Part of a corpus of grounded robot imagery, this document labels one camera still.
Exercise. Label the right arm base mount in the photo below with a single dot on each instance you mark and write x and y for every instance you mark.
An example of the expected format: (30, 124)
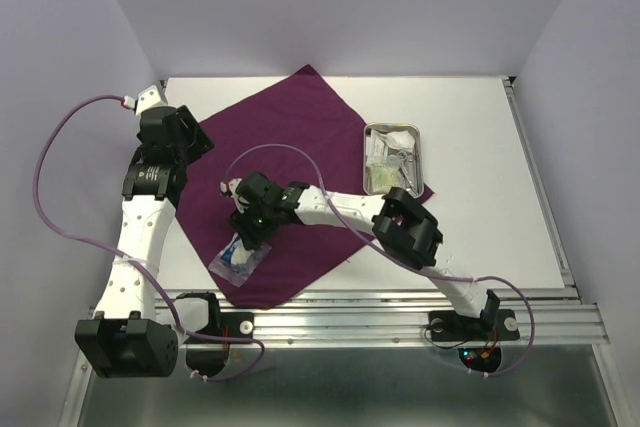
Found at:
(476, 340)

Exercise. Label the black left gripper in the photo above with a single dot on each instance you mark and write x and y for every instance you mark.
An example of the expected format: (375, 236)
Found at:
(200, 142)

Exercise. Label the aluminium front rail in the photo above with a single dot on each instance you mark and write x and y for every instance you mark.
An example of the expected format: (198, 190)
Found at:
(320, 319)

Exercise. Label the blue-white gauze packet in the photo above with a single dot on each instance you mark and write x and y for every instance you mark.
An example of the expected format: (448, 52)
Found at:
(235, 264)

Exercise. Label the green-white packet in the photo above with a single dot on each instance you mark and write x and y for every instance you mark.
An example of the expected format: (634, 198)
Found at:
(382, 174)

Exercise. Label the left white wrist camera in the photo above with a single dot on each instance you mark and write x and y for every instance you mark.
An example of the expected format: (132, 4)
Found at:
(152, 97)

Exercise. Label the small steel scissors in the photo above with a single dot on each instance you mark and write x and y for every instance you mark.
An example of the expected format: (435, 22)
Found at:
(407, 168)

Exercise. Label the white gauze pad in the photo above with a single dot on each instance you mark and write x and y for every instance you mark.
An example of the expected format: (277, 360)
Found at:
(400, 141)

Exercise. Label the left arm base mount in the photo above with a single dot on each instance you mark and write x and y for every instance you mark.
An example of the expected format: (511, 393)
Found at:
(209, 352)

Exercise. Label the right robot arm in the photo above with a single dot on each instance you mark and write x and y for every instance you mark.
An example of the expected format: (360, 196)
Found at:
(407, 233)

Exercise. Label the white sterile pouch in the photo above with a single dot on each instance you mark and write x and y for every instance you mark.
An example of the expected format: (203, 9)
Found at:
(377, 149)

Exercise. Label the steel instrument tray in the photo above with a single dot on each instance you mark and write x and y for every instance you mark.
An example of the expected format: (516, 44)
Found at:
(417, 155)

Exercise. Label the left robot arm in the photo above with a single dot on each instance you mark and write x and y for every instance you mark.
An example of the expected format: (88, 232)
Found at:
(124, 338)

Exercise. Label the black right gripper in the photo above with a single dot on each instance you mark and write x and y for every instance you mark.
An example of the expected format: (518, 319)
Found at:
(250, 236)

